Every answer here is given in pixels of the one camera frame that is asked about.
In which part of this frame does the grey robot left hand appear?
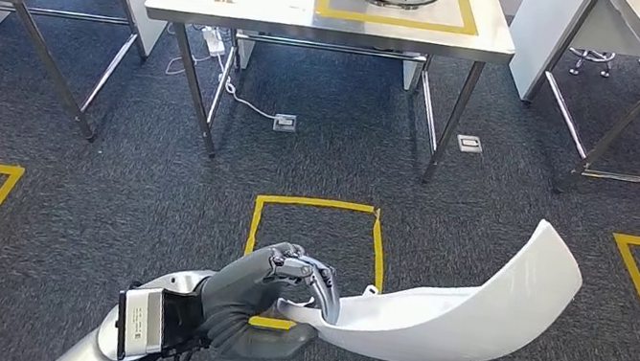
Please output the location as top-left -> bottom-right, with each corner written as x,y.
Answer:
189,230 -> 350,361

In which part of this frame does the white curved plastic part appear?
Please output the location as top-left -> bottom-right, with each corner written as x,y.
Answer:
270,180 -> 592,361

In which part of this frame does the metal floor socket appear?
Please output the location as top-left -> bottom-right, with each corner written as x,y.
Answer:
272,111 -> 298,135
454,132 -> 486,157

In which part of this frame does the white power strip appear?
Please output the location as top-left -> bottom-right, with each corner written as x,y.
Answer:
196,25 -> 230,59

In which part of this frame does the chrome chair base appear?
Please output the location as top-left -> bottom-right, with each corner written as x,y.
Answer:
565,45 -> 617,82

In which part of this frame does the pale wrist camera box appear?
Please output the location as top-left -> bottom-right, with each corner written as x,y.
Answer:
109,282 -> 173,361

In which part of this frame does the white power cable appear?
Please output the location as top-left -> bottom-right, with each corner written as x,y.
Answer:
160,21 -> 292,123

